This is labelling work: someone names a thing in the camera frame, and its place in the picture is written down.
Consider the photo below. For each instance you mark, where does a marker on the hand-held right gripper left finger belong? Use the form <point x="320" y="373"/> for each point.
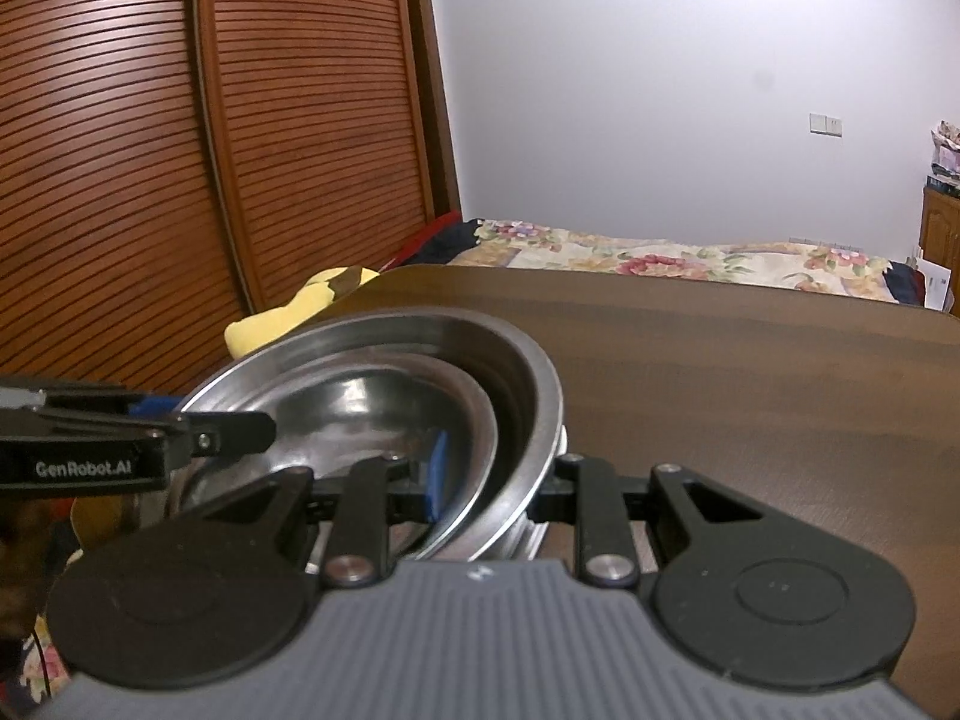
<point x="437" y="472"/>

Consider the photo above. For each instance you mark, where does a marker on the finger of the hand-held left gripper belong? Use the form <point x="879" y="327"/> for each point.
<point x="154" y="407"/>
<point x="240" y="432"/>

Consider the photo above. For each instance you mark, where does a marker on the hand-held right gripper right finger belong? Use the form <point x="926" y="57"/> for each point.
<point x="600" y="510"/>

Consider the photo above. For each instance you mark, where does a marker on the medium steel bowl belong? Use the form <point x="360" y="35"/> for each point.
<point x="352" y="399"/>

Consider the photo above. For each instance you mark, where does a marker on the large perforated steel bowl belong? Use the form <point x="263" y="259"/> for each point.
<point x="525" y="382"/>

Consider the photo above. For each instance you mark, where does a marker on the yellow plush toy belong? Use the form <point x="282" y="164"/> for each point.
<point x="300" y="307"/>

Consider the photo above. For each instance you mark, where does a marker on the red and navy blanket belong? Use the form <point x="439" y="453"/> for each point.
<point x="435" y="240"/>

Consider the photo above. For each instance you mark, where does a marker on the floral blanket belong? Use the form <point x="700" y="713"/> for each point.
<point x="675" y="259"/>

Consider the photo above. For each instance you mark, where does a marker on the wooden louvered wardrobe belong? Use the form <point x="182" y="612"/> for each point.
<point x="187" y="127"/>

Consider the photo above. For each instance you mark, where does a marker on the dark blue bed sheet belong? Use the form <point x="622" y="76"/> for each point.
<point x="904" y="285"/>

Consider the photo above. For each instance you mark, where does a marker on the white cardboard box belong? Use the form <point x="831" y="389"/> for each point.
<point x="936" y="285"/>

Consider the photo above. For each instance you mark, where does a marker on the wooden sideboard cabinet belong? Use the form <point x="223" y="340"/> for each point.
<point x="943" y="232"/>

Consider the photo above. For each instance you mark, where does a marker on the white wall switch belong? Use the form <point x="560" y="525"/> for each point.
<point x="825" y="124"/>

